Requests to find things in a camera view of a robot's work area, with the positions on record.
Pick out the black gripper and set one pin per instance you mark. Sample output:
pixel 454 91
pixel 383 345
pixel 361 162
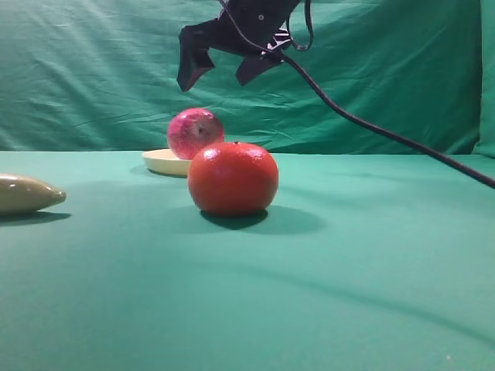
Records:
pixel 241 27

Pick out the pink red apple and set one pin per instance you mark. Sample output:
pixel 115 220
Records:
pixel 192 130

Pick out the yellow plate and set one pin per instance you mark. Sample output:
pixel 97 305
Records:
pixel 165 162

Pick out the red orange tomato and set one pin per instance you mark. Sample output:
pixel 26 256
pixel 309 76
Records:
pixel 233 179

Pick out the green backdrop cloth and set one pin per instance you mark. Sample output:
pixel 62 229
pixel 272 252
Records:
pixel 101 75

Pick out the beige banana tip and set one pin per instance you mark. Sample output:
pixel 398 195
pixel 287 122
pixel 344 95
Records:
pixel 23 194

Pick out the green table cloth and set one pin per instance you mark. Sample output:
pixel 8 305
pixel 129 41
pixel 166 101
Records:
pixel 362 262

